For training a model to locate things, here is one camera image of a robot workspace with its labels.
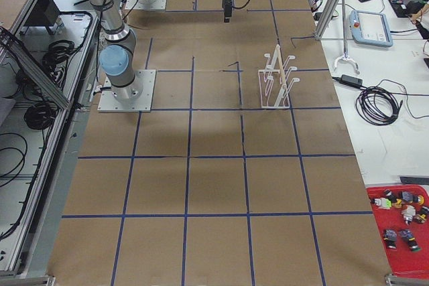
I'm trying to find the black power adapter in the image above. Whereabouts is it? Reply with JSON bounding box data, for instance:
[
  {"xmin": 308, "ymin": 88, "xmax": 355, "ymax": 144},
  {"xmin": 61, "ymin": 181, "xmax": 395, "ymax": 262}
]
[{"xmin": 340, "ymin": 74, "xmax": 363, "ymax": 88}]

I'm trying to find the aluminium frame post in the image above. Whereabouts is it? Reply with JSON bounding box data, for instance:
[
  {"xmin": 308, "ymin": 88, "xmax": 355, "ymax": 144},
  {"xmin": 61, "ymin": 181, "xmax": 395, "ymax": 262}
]
[{"xmin": 313, "ymin": 0, "xmax": 356, "ymax": 41}]

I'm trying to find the white wire cup rack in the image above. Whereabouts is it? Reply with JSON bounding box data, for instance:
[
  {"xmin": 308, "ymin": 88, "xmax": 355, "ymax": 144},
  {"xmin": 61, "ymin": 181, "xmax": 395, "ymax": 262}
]
[{"xmin": 257, "ymin": 44, "xmax": 300, "ymax": 109}]

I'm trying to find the red parts tray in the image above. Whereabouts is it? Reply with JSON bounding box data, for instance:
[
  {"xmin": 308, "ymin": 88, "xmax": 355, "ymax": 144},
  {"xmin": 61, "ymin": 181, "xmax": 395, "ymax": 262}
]
[{"xmin": 367, "ymin": 185, "xmax": 428, "ymax": 279}]

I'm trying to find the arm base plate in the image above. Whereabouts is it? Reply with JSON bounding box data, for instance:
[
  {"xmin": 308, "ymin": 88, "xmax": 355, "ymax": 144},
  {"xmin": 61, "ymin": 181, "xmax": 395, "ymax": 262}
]
[{"xmin": 98, "ymin": 70, "xmax": 156, "ymax": 113}]

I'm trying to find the blue teach pendant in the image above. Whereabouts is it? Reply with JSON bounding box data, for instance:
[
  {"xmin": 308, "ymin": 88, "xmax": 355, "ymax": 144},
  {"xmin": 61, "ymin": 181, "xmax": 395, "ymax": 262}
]
[{"xmin": 349, "ymin": 10, "xmax": 393, "ymax": 48}]

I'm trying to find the coiled black cable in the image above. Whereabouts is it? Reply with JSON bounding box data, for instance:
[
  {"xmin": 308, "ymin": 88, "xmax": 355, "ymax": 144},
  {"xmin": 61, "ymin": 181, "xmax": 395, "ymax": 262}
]
[{"xmin": 355, "ymin": 86, "xmax": 403, "ymax": 127}]

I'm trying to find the reacher grabber tool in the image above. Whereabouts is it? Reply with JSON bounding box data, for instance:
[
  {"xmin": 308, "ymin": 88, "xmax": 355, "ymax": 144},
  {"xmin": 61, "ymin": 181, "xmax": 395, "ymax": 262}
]
[{"xmin": 334, "ymin": 0, "xmax": 360, "ymax": 75}]

